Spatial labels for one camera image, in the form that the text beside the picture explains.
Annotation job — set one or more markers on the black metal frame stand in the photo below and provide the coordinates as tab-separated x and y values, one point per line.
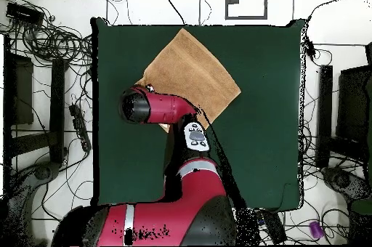
325	98
57	98

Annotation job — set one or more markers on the grey square floor frame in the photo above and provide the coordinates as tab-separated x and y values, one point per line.
247	18

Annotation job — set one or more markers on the dark green table cloth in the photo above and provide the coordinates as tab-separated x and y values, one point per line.
261	142

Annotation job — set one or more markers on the grey curved stand base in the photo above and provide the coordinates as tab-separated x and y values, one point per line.
343	180
43	171

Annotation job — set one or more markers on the small purple cylinder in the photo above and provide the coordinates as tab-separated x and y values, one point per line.
316	228

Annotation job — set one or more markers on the orange terry towel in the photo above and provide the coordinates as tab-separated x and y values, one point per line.
191	72

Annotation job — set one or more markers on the black power strip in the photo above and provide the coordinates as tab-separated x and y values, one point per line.
80	126

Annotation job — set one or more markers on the black power brick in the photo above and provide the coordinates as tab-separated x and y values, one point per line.
274	226

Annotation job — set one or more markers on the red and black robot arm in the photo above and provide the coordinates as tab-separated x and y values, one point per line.
168	107

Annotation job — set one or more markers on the black flat box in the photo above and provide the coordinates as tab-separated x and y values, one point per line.
24	14

